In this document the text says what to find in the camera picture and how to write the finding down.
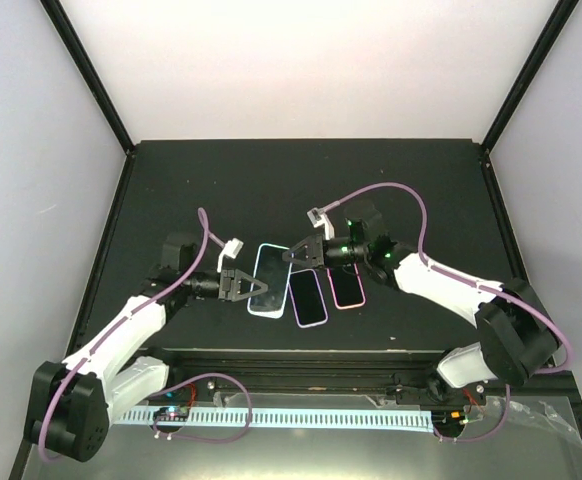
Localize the left small circuit board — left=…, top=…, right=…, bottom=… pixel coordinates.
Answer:
left=153, top=406, right=189, bottom=422

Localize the small circuit board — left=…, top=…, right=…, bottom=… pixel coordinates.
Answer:
left=441, top=410, right=479, bottom=425
left=153, top=406, right=189, bottom=422

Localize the right small circuit board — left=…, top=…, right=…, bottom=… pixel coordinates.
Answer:
left=441, top=410, right=479, bottom=425

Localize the right purple base cable loop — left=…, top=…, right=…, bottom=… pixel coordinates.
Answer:
left=433, top=382, right=511, bottom=445

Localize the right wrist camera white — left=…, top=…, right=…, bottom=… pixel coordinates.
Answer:
left=307, top=207, right=335, bottom=240

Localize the pink phone case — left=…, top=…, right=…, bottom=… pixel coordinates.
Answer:
left=326, top=267, right=367, bottom=311

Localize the lilac phone case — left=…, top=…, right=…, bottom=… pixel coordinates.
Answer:
left=287, top=268, right=330, bottom=330

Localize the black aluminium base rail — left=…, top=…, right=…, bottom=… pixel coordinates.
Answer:
left=135, top=349, right=577, bottom=406

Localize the light blue slotted cable duct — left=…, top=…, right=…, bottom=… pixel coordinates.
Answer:
left=116, top=405, right=434, bottom=433

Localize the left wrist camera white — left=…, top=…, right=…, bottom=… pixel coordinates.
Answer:
left=217, top=238, right=244, bottom=273

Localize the black phone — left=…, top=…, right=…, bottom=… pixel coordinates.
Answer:
left=290, top=271, right=326, bottom=325

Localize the left purple base cable loop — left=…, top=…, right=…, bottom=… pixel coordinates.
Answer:
left=150, top=372, right=253, bottom=445

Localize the light blue phone case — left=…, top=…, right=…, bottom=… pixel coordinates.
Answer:
left=246, top=243, right=293, bottom=321

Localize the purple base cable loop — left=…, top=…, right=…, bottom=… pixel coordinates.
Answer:
left=150, top=372, right=253, bottom=445
left=433, top=382, right=511, bottom=445

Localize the right black frame post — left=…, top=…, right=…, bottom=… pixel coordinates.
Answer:
left=481, top=0, right=579, bottom=153

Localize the left black frame post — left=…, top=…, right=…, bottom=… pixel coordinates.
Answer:
left=40, top=0, right=135, bottom=154

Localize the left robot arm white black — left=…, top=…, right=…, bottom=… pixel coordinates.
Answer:
left=23, top=233, right=269, bottom=462

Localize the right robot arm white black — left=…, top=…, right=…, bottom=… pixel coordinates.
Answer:
left=282, top=202, right=561, bottom=403

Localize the red phone case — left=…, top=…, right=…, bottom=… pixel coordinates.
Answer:
left=329, top=268, right=364, bottom=307

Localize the black frame post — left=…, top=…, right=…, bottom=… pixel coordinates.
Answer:
left=40, top=0, right=135, bottom=154
left=481, top=0, right=579, bottom=153

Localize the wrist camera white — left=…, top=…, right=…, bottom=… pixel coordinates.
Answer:
left=307, top=207, right=335, bottom=240
left=217, top=238, right=244, bottom=273

